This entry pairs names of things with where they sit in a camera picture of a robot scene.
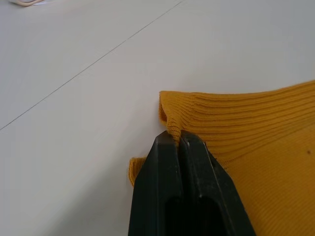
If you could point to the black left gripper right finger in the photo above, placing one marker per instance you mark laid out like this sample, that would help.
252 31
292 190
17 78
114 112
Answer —
211 186

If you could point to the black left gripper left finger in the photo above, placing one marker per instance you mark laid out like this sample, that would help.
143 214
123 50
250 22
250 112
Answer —
155 186

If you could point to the mustard yellow ribbed sock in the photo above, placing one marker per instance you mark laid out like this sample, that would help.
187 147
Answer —
258 137

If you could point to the white container with beige rim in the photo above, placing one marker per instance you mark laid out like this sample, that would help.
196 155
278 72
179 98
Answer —
25 2

